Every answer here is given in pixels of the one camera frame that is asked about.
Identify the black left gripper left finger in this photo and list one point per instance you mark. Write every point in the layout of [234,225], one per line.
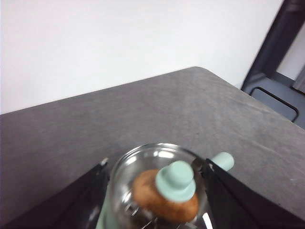
[71,205]

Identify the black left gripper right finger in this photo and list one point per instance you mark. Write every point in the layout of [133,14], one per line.
[238,205]

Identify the glass lid with mint knob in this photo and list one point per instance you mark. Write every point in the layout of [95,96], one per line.
[176,181]

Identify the brown potato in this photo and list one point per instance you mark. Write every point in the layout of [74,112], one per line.
[147,190]

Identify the mint green steamer pot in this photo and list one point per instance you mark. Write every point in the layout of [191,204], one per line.
[224,161]

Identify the dark grey metal frame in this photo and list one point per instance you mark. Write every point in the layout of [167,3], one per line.
[276,40]

